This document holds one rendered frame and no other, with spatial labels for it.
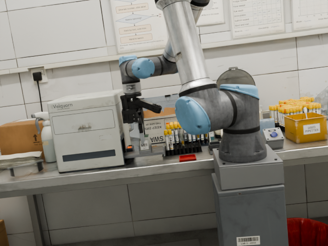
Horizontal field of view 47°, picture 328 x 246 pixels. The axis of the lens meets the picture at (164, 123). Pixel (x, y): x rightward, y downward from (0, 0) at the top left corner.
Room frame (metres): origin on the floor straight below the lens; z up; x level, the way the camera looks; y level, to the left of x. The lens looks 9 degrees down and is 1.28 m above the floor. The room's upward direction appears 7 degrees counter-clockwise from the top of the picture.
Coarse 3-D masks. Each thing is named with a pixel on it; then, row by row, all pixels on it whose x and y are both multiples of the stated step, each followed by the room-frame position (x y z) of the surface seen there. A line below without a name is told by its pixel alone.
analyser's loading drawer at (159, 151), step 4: (160, 148) 1.56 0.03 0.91; (164, 148) 1.54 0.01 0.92; (124, 152) 1.57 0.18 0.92; (128, 152) 1.57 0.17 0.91; (132, 152) 1.56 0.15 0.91; (136, 152) 1.55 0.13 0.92; (140, 152) 1.51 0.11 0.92; (144, 152) 1.51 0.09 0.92; (148, 152) 1.51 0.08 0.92; (152, 152) 1.51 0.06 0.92; (156, 152) 1.50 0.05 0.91; (160, 152) 1.50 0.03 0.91; (164, 152) 1.50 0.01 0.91; (124, 156) 1.51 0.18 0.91; (128, 156) 1.51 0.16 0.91; (132, 156) 1.51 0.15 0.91; (136, 156) 1.51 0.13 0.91; (140, 156) 1.51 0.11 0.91; (144, 156) 1.51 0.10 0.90
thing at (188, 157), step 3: (180, 156) 1.52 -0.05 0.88; (183, 156) 1.52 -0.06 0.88; (186, 156) 1.52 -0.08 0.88; (189, 156) 1.52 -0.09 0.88; (192, 156) 1.51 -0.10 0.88; (195, 156) 1.48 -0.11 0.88; (180, 159) 1.49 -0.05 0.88; (183, 159) 1.48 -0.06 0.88; (186, 159) 1.46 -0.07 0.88; (189, 159) 1.46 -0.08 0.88; (192, 159) 1.46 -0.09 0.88; (195, 159) 1.46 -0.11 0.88
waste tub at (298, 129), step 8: (312, 112) 1.63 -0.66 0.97; (288, 120) 1.58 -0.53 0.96; (296, 120) 1.50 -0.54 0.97; (304, 120) 1.51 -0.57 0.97; (312, 120) 1.51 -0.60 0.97; (320, 120) 1.51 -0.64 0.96; (288, 128) 1.59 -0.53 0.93; (296, 128) 1.50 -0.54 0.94; (304, 128) 1.50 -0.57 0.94; (312, 128) 1.51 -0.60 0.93; (320, 128) 1.51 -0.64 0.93; (288, 136) 1.59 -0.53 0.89; (296, 136) 1.51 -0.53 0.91; (304, 136) 1.51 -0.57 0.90; (312, 136) 1.51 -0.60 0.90; (320, 136) 1.51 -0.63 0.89
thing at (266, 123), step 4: (260, 120) 1.60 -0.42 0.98; (264, 120) 1.59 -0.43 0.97; (268, 120) 1.58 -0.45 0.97; (272, 120) 1.58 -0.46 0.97; (260, 124) 1.59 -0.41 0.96; (264, 124) 1.58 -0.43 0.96; (268, 124) 1.58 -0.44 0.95; (272, 124) 1.58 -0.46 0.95; (260, 128) 1.59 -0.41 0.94; (264, 128) 1.59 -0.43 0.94
